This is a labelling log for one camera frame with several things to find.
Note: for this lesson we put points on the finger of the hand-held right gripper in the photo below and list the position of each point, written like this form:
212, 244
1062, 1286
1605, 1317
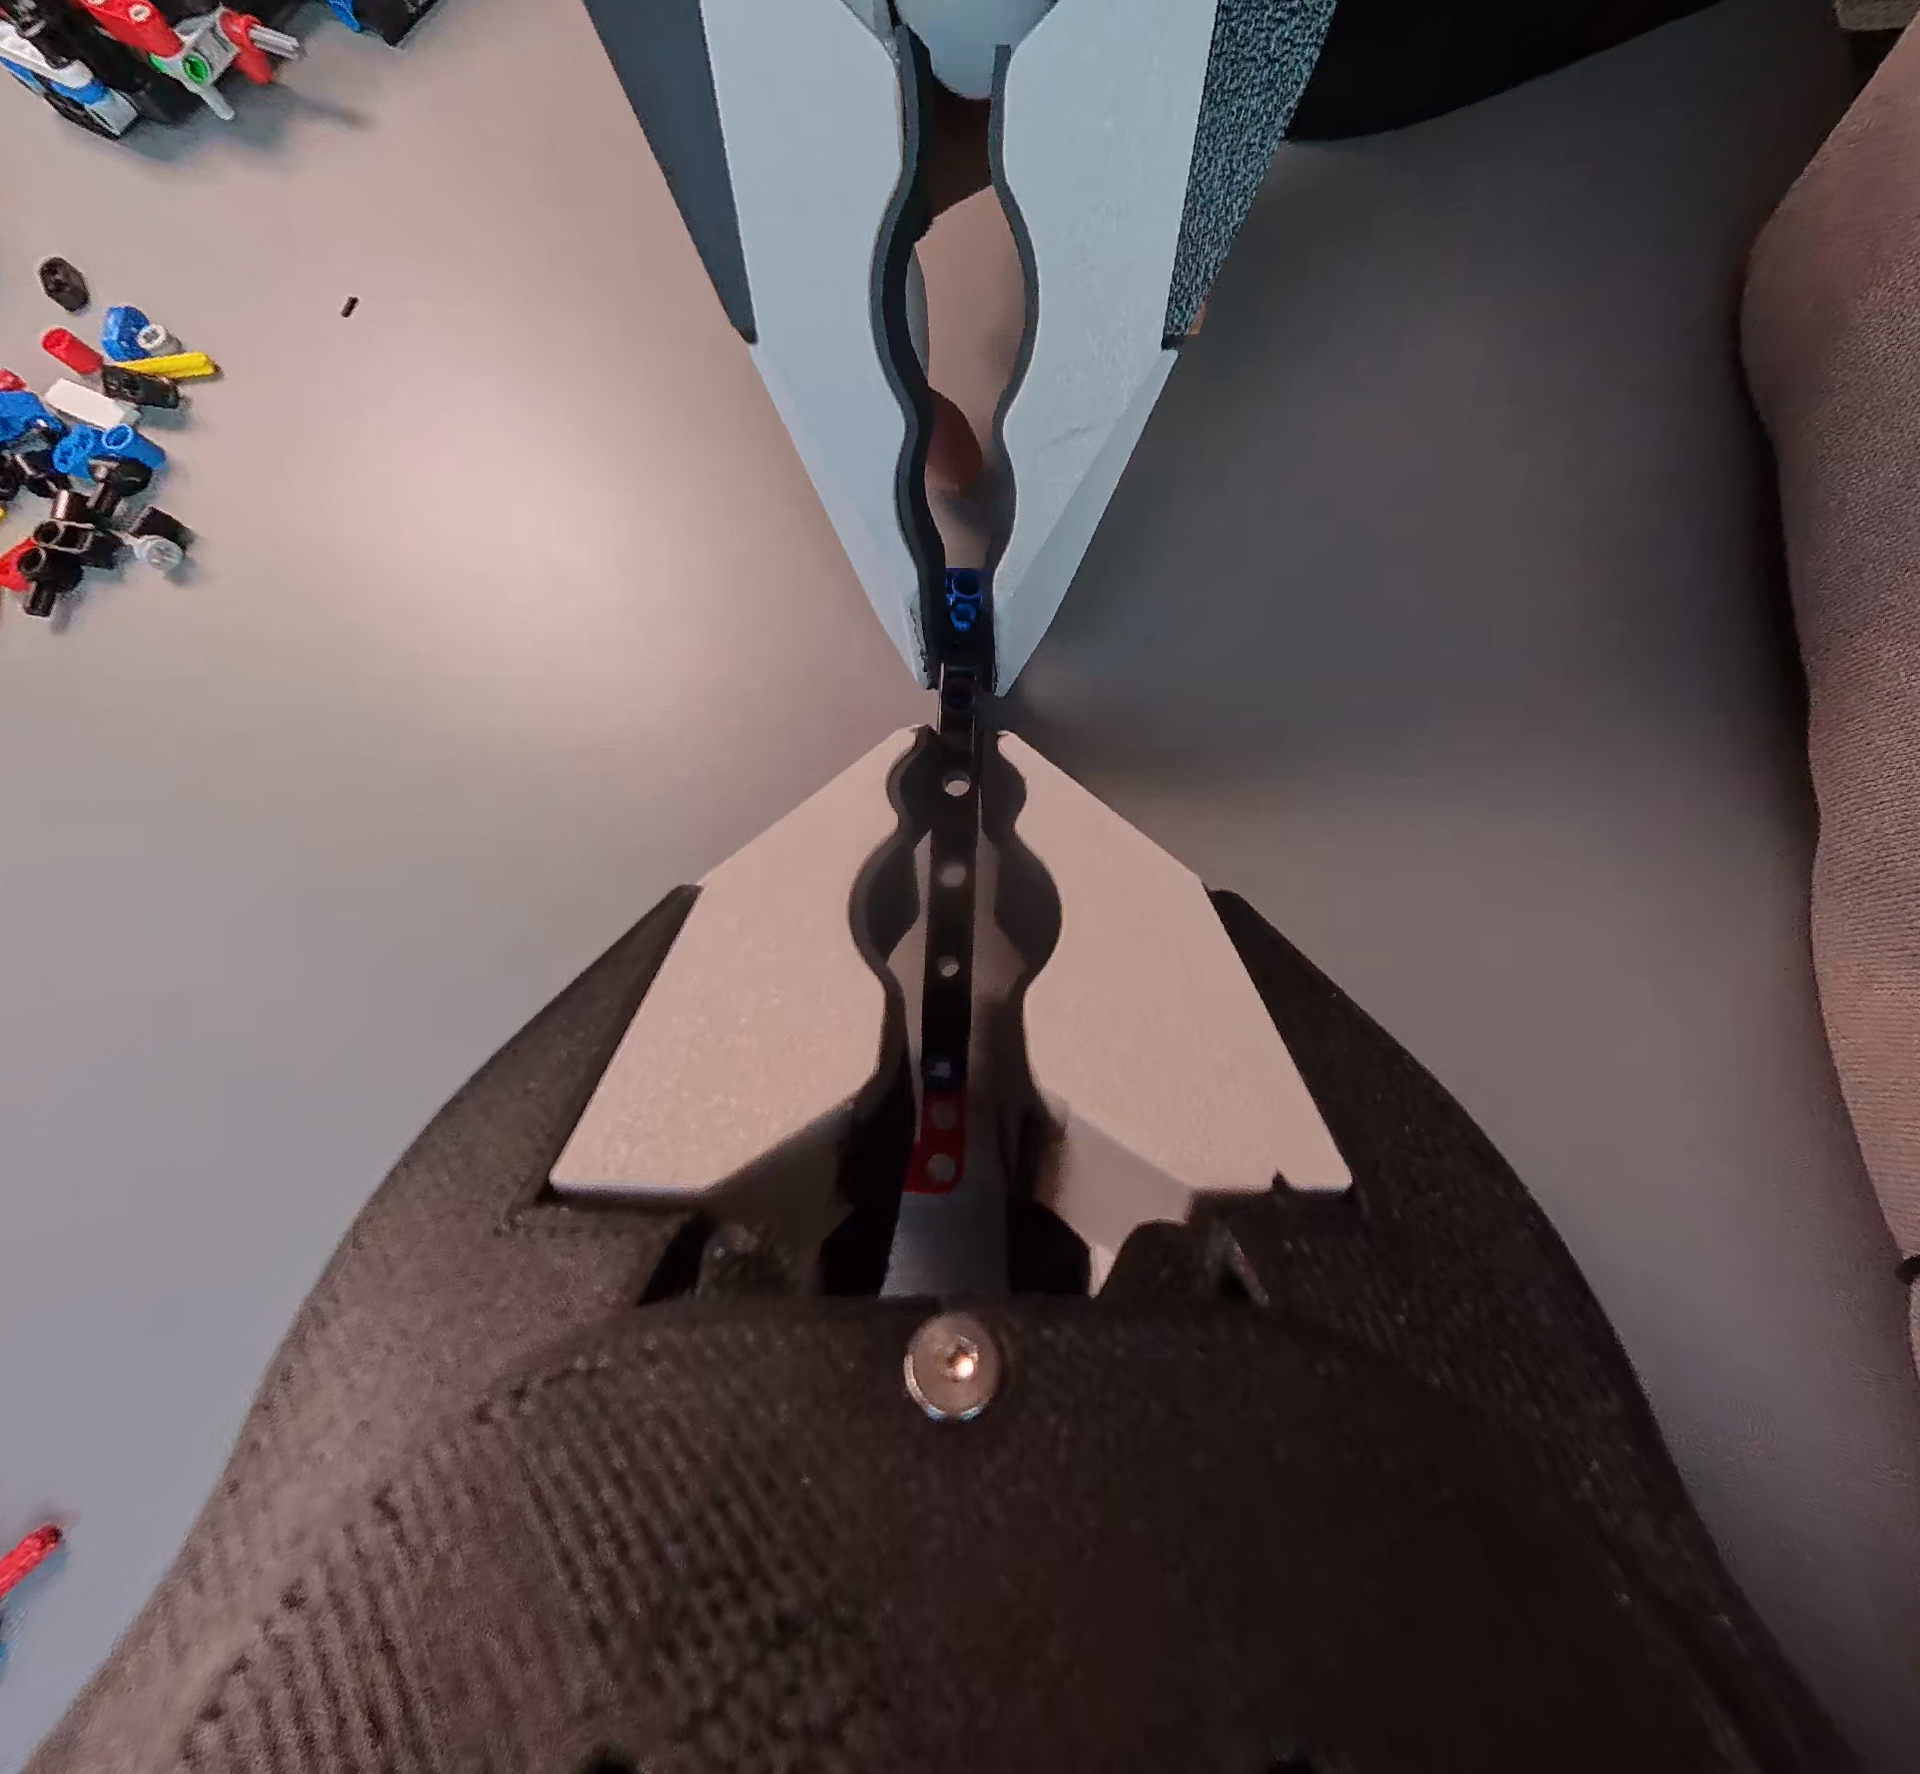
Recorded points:
795, 227
1112, 227

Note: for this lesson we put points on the person's right hand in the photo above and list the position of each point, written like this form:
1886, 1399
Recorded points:
956, 452

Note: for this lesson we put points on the blue lego connector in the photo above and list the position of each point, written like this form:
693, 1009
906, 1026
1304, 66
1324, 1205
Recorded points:
960, 611

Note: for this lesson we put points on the beige ribbed fabric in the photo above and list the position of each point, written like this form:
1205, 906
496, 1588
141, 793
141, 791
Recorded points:
1860, 603

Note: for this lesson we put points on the pile of blue lego pins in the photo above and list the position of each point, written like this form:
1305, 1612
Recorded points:
30, 1560

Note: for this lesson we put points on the pile of mixed lego pieces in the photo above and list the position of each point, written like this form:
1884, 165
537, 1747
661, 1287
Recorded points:
90, 452

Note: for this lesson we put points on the red lego angle piece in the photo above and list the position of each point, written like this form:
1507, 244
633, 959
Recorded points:
942, 1131

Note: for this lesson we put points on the black lego beam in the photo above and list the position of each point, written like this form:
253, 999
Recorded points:
946, 906

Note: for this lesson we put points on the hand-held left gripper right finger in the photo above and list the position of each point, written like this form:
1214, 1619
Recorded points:
1170, 1054

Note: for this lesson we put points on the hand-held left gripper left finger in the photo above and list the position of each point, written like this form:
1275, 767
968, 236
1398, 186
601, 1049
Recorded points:
737, 1054

